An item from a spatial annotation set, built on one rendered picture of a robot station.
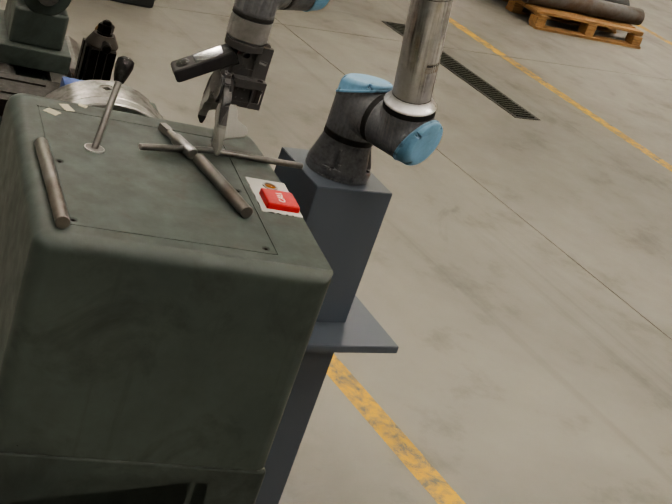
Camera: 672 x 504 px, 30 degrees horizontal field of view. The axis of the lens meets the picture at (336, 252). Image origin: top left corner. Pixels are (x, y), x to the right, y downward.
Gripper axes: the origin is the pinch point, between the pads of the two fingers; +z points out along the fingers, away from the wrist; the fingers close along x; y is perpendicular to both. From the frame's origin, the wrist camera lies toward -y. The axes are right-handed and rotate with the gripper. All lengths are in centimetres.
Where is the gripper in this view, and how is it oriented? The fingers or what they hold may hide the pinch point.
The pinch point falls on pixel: (204, 138)
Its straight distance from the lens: 231.3
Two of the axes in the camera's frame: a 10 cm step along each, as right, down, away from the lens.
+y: 9.1, 1.4, 3.9
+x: -2.8, -4.9, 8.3
